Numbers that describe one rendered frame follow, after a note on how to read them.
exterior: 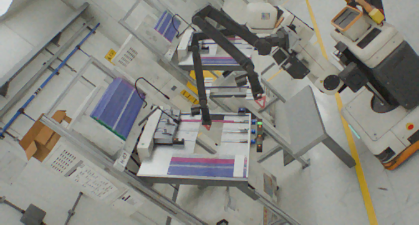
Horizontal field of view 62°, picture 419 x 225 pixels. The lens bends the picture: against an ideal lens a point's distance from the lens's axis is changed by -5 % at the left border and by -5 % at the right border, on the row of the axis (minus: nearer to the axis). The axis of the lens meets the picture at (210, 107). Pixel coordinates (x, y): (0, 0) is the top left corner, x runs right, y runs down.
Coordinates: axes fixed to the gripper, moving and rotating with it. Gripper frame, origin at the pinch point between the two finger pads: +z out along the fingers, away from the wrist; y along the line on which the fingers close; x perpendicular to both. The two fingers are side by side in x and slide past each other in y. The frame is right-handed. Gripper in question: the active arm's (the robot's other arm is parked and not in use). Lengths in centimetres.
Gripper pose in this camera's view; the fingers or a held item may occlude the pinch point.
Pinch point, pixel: (208, 128)
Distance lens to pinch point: 264.3
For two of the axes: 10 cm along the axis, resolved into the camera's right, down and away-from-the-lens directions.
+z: 1.5, 8.1, 5.6
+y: -1.1, 5.8, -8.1
